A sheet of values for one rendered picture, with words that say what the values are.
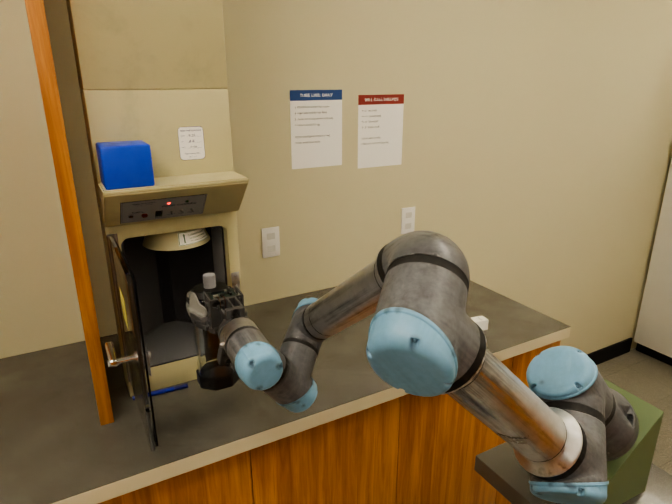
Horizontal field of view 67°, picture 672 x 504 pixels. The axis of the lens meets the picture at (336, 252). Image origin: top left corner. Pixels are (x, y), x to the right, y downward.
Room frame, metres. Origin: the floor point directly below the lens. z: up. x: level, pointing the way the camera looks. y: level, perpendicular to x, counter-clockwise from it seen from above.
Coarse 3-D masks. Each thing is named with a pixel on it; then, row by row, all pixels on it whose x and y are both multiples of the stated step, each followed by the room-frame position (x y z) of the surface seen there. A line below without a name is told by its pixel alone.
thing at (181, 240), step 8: (176, 232) 1.25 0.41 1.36; (184, 232) 1.26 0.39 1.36; (192, 232) 1.27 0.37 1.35; (200, 232) 1.30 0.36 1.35; (144, 240) 1.28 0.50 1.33; (152, 240) 1.25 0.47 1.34; (160, 240) 1.24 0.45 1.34; (168, 240) 1.24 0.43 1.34; (176, 240) 1.24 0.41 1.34; (184, 240) 1.25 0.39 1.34; (192, 240) 1.26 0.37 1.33; (200, 240) 1.28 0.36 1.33; (208, 240) 1.31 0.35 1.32; (152, 248) 1.24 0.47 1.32; (160, 248) 1.23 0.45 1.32; (168, 248) 1.23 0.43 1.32; (176, 248) 1.24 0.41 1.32; (184, 248) 1.24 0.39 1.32
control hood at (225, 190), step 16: (176, 176) 1.22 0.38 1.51; (192, 176) 1.22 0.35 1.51; (208, 176) 1.22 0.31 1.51; (224, 176) 1.22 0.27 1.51; (240, 176) 1.22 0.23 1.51; (112, 192) 1.05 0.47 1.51; (128, 192) 1.07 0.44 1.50; (144, 192) 1.09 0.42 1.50; (160, 192) 1.10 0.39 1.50; (176, 192) 1.13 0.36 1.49; (192, 192) 1.15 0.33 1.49; (208, 192) 1.17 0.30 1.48; (224, 192) 1.19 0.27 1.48; (240, 192) 1.22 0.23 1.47; (112, 208) 1.08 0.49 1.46; (208, 208) 1.22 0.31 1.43; (224, 208) 1.25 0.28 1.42; (112, 224) 1.12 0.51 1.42
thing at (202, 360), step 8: (232, 288) 1.10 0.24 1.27; (200, 336) 1.03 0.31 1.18; (208, 336) 1.03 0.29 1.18; (216, 336) 1.03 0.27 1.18; (200, 344) 1.03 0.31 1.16; (208, 344) 1.03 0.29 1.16; (216, 344) 1.03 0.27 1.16; (200, 352) 1.03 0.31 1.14; (208, 352) 1.03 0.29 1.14; (216, 352) 1.03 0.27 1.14; (200, 360) 1.03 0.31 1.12; (208, 360) 1.02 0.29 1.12; (216, 360) 1.03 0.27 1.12; (200, 368) 1.04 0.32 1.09; (208, 368) 1.02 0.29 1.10; (216, 368) 1.02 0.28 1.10; (224, 368) 1.03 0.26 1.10; (232, 368) 1.05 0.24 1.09; (208, 376) 1.02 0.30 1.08; (216, 376) 1.02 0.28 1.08; (224, 376) 1.03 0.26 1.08
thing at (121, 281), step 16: (112, 240) 1.09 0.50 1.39; (112, 256) 1.10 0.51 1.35; (128, 272) 0.89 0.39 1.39; (128, 288) 0.87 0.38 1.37; (128, 304) 0.90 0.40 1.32; (128, 320) 0.95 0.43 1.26; (128, 336) 1.00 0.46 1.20; (128, 352) 1.06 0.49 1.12; (144, 384) 0.87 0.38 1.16; (144, 400) 0.87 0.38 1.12; (144, 416) 0.91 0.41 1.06
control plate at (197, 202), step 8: (144, 200) 1.10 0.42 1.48; (152, 200) 1.11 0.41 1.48; (160, 200) 1.12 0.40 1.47; (168, 200) 1.13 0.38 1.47; (176, 200) 1.15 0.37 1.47; (184, 200) 1.16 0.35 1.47; (192, 200) 1.17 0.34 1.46; (200, 200) 1.18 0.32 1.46; (120, 208) 1.09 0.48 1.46; (128, 208) 1.10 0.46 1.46; (136, 208) 1.11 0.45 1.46; (144, 208) 1.12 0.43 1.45; (152, 208) 1.13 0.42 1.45; (160, 208) 1.15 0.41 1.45; (168, 208) 1.16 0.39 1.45; (176, 208) 1.17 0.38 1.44; (184, 208) 1.18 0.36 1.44; (200, 208) 1.20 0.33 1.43; (120, 216) 1.11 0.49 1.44; (128, 216) 1.12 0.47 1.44; (136, 216) 1.13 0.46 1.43; (152, 216) 1.16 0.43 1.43; (160, 216) 1.17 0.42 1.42; (168, 216) 1.18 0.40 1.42; (176, 216) 1.19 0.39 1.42
